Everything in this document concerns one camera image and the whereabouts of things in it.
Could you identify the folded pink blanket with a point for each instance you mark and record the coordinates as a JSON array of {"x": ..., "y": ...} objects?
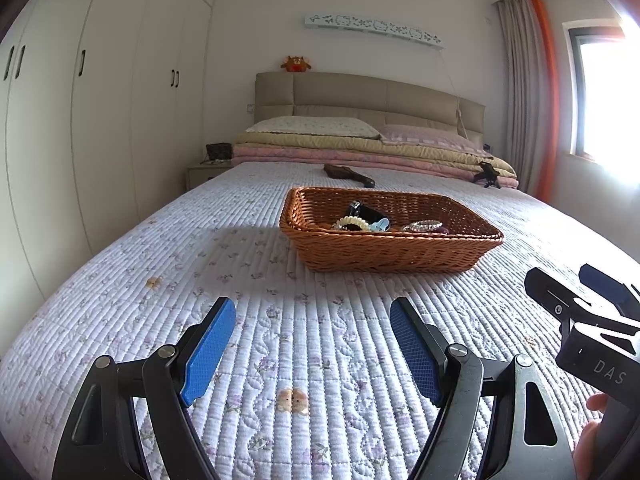
[{"x": 356, "y": 160}]

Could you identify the white wardrobe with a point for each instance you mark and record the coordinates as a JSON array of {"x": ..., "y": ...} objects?
[{"x": 101, "y": 114}]

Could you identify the orange curtain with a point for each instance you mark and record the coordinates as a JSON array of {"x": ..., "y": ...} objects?
[{"x": 546, "y": 178}]

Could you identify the window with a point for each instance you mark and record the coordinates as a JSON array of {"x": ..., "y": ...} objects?
[{"x": 604, "y": 74}]

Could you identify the small black tripod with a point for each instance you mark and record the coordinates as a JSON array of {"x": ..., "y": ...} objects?
[{"x": 488, "y": 175}]

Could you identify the beige upholstered headboard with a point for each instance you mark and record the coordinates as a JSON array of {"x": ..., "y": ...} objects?
[{"x": 376, "y": 101}]

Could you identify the white carved wall shelf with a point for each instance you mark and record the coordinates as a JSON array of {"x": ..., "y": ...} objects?
[{"x": 355, "y": 23}]

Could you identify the white quilted bedspread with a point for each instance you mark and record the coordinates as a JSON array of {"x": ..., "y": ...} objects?
[{"x": 312, "y": 384}]

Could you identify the dark brown wooden brush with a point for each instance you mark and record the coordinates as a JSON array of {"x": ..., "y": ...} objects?
[{"x": 346, "y": 173}]

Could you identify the beige nightstand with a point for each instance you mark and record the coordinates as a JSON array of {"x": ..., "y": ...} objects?
[{"x": 196, "y": 175}]

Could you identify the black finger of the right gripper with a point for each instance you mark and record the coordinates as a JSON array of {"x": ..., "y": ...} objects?
[{"x": 565, "y": 305}]

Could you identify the white floral pillow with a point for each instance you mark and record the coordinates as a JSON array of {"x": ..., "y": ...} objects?
[{"x": 317, "y": 126}]

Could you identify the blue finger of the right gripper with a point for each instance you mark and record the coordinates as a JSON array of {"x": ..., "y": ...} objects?
[{"x": 625, "y": 297}]

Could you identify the pink pillow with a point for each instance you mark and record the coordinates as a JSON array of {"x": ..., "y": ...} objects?
[{"x": 434, "y": 138}]

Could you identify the person's right hand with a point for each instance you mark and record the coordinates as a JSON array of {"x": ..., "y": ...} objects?
[{"x": 585, "y": 448}]

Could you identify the orange plush toy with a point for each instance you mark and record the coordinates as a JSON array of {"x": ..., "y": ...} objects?
[{"x": 295, "y": 64}]

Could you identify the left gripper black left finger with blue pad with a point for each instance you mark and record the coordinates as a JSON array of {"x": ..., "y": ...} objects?
[{"x": 101, "y": 438}]

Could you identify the light blue hair clip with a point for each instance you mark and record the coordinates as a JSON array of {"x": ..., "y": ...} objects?
[{"x": 382, "y": 225}]

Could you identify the dark box on nightstand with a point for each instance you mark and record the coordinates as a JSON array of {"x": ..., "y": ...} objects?
[{"x": 215, "y": 152}]

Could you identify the brown wicker basket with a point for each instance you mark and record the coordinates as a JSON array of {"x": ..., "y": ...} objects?
[{"x": 429, "y": 233}]

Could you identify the black wristwatch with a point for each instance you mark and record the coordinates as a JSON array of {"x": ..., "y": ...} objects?
[{"x": 364, "y": 212}]

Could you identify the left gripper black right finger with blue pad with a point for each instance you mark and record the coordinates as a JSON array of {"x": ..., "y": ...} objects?
[{"x": 524, "y": 438}]

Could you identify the folded cream quilt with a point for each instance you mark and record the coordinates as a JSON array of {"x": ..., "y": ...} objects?
[{"x": 296, "y": 145}]

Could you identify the grey curtain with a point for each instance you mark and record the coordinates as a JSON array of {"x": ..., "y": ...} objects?
[{"x": 525, "y": 89}]

